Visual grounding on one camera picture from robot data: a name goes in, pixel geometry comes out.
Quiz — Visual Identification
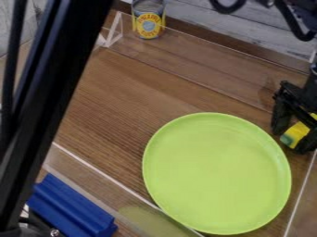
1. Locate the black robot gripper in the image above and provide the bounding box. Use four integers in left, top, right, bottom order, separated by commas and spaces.
271, 81, 317, 154

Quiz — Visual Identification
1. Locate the yellow toy banana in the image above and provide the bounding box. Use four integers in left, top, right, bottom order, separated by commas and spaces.
279, 121, 306, 151

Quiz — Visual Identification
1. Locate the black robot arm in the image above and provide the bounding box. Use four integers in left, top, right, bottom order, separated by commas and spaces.
271, 0, 317, 154

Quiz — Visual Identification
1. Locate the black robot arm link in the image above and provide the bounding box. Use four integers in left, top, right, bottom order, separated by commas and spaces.
0, 0, 113, 237

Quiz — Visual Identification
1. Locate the green round plate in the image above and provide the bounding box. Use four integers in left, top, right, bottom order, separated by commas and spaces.
141, 112, 291, 235

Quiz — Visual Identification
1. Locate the yellow labelled tin can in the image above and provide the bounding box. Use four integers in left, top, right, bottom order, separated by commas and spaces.
131, 0, 166, 40

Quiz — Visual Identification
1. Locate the blue plastic clamp block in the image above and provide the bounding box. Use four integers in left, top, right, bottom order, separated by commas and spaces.
26, 174, 117, 237

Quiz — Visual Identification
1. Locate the clear acrylic barrier wall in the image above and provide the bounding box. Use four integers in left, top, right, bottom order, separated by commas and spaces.
42, 13, 306, 237

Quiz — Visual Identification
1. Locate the black looped cable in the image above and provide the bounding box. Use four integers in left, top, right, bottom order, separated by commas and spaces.
208, 0, 247, 15

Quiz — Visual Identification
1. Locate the clear acrylic corner bracket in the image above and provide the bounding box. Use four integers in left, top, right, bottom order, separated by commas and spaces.
96, 11, 123, 48

